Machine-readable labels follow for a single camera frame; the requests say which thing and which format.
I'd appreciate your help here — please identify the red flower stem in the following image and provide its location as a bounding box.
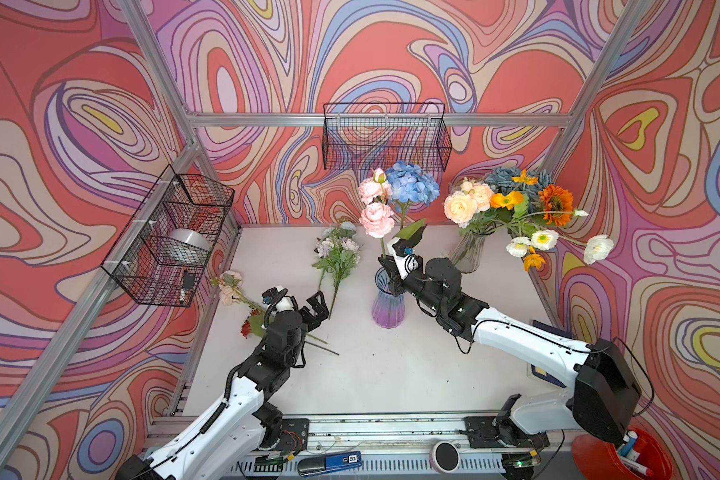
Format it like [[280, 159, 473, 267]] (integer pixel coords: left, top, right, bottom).
[[241, 309, 339, 356]]

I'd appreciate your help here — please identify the clear ribbed glass vase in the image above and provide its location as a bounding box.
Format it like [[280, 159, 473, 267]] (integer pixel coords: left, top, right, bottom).
[[449, 231, 487, 274]]

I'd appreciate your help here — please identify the purple glass vase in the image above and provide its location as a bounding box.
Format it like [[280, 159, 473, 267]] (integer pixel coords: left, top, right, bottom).
[[371, 268, 406, 329]]

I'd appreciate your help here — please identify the blue hydrangea flower stem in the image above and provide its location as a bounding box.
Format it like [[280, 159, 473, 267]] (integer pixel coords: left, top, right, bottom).
[[385, 161, 441, 230]]

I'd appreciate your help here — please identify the yellow orange poppy stem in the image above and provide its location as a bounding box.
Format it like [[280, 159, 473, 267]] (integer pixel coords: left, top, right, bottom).
[[488, 169, 547, 272]]

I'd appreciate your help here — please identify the dusty blue rose bunch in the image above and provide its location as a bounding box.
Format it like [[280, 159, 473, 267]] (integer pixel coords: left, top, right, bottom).
[[484, 167, 552, 211]]

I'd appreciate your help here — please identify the orange gerbera flower stem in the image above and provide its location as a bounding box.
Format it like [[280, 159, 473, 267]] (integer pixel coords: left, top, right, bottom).
[[540, 185, 575, 227]]

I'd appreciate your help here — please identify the white flower spray stem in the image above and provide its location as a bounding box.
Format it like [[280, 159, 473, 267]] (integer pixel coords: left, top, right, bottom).
[[504, 209, 616, 272]]

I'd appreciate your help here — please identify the pale pink rose stem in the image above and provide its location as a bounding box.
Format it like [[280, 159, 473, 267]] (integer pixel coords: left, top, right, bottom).
[[210, 270, 262, 310]]

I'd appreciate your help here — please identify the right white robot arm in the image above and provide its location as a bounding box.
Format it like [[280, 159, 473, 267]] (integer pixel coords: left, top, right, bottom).
[[378, 255, 642, 445]]

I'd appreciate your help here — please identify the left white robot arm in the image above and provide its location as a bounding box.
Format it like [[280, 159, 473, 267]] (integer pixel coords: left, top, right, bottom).
[[115, 287, 329, 479]]

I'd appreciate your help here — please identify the blue black handheld device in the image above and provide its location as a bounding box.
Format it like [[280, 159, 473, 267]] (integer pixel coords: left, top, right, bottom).
[[297, 451, 363, 478]]

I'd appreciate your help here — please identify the dark blue book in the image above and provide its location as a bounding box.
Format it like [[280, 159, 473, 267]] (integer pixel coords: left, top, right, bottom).
[[530, 320, 582, 387]]

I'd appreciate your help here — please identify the silver tape roll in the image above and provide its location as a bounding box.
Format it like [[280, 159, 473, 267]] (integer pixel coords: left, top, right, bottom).
[[164, 228, 211, 266]]

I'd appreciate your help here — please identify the round pink black speaker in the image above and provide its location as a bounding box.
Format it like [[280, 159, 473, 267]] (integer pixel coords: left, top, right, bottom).
[[429, 441, 460, 474]]

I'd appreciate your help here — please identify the red cup with markers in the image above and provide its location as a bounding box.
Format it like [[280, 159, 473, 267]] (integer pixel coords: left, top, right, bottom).
[[572, 428, 674, 480]]

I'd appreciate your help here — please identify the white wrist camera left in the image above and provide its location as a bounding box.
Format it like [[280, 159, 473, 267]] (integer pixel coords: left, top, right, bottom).
[[262, 286, 295, 314]]

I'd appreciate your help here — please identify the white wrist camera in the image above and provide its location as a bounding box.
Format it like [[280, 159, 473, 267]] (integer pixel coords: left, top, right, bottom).
[[262, 286, 295, 314], [387, 237, 423, 280]]

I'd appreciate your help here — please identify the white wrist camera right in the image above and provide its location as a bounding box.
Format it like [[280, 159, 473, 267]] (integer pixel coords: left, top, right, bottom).
[[387, 237, 423, 280]]

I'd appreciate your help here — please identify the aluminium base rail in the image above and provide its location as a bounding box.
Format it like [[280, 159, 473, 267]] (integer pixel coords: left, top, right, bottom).
[[146, 407, 625, 457]]

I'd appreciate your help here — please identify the black wire basket left wall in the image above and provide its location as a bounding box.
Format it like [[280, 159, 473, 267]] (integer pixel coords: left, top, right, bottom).
[[101, 165, 235, 308]]

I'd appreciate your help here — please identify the black wire basket wall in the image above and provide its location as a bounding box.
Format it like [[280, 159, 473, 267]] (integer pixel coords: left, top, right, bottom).
[[101, 165, 235, 308], [322, 100, 452, 174]]

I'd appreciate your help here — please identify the black wire basket back wall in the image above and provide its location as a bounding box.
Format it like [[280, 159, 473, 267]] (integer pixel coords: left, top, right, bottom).
[[322, 100, 452, 174]]

